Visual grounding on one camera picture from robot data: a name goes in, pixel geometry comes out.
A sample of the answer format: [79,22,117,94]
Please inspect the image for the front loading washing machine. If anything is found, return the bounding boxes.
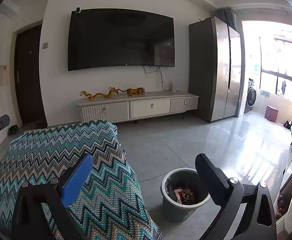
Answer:
[244,79,257,113]

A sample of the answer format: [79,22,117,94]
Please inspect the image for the golden dragon figurine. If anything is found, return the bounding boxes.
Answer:
[79,87,119,101]

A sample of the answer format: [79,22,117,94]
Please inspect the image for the golden tiger figurine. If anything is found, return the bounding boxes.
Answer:
[119,87,145,96]

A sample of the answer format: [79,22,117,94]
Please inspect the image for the television cables on wall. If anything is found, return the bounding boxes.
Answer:
[142,65,174,92]

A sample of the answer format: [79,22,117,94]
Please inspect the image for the dark brown entrance door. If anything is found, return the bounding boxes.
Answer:
[14,24,46,125]

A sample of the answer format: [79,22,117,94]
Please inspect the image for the white tv cabinet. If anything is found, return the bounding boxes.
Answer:
[75,91,199,123]

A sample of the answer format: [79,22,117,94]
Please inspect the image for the stainless steel refrigerator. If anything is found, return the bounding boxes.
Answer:
[188,17,242,122]

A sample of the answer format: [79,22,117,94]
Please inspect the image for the large black wall television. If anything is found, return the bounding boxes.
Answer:
[68,8,175,71]

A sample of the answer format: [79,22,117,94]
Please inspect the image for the red white paper trash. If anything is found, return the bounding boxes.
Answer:
[174,189,183,204]

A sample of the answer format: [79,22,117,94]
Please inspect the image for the black shoes by door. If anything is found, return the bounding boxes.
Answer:
[7,125,19,136]

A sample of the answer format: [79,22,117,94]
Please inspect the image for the white wall cupboard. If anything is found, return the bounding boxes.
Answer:
[0,29,18,127]

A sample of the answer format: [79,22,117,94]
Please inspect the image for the grey round trash bin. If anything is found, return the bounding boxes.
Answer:
[160,168,210,222]

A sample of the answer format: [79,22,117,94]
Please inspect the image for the maroon square stool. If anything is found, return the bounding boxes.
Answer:
[265,105,279,122]

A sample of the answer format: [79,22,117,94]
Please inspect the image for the zigzag knitted blanket table cover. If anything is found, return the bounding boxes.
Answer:
[0,120,162,239]

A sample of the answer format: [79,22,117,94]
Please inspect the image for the dark red chips bag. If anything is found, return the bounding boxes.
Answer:
[182,189,195,205]

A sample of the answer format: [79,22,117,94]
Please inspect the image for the small white camera on television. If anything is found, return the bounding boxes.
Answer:
[75,7,81,14]

